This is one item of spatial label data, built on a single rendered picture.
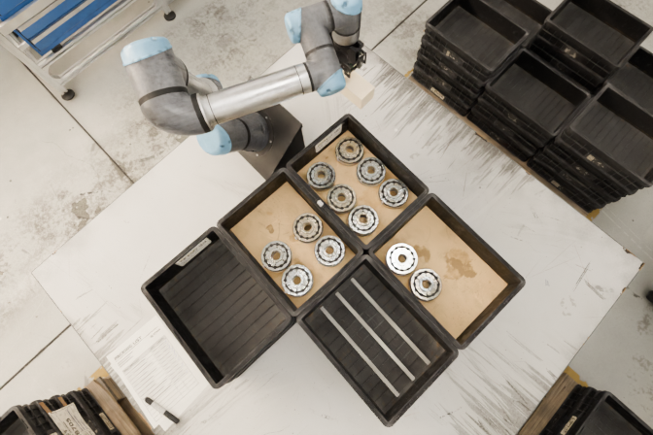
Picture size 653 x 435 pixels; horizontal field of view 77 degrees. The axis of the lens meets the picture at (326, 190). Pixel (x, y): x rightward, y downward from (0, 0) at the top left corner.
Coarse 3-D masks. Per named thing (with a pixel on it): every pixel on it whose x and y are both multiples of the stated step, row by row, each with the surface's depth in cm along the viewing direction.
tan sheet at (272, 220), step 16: (288, 192) 146; (256, 208) 144; (272, 208) 144; (288, 208) 144; (304, 208) 144; (240, 224) 143; (256, 224) 143; (272, 224) 142; (288, 224) 142; (240, 240) 141; (256, 240) 141; (272, 240) 141; (288, 240) 140; (256, 256) 139; (304, 256) 139; (352, 256) 138; (272, 272) 137; (320, 272) 137; (336, 272) 137
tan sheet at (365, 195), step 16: (336, 144) 151; (320, 160) 149; (336, 160) 149; (304, 176) 148; (320, 176) 147; (336, 176) 147; (352, 176) 147; (320, 192) 145; (368, 192) 145; (384, 208) 143; (400, 208) 143; (384, 224) 141; (368, 240) 140
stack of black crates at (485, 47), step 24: (456, 0) 202; (480, 0) 198; (432, 24) 201; (456, 24) 206; (480, 24) 206; (504, 24) 197; (432, 48) 203; (456, 48) 191; (480, 48) 202; (504, 48) 201; (432, 72) 218; (456, 72) 205; (480, 72) 192; (456, 96) 218
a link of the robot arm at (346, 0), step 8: (328, 0) 98; (336, 0) 96; (344, 0) 96; (352, 0) 96; (360, 0) 96; (336, 8) 97; (344, 8) 96; (352, 8) 96; (360, 8) 98; (336, 16) 98; (344, 16) 98; (352, 16) 99; (360, 16) 101; (336, 24) 100; (344, 24) 101; (352, 24) 102; (360, 24) 105; (336, 32) 106; (344, 32) 104; (352, 32) 105
